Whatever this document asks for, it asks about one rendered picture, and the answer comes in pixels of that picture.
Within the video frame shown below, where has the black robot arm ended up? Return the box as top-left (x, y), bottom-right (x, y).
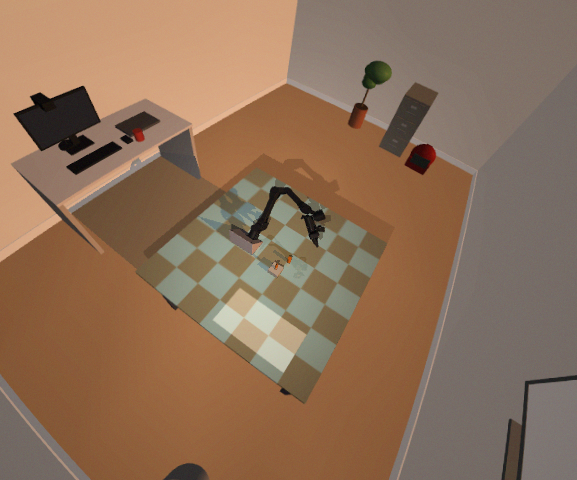
top-left (246, 186), bottom-right (325, 240)

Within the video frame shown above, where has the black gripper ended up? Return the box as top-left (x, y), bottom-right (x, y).
top-left (306, 223), bottom-right (320, 247)

